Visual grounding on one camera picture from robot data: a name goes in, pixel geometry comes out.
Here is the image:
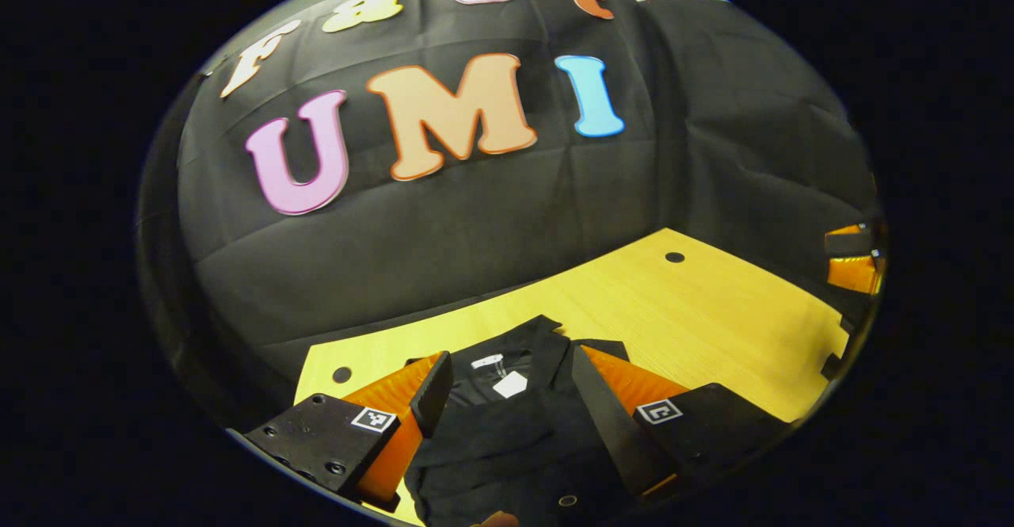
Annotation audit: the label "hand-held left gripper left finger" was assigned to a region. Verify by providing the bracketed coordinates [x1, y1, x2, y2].
[242, 350, 455, 514]

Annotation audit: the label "black backdrop cloth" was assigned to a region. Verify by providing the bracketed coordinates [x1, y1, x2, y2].
[136, 0, 884, 433]

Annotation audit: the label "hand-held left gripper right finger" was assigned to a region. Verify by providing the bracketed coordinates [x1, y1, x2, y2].
[570, 343, 795, 504]

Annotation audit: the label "black trousers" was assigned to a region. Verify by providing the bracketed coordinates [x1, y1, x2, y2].
[402, 315, 658, 527]

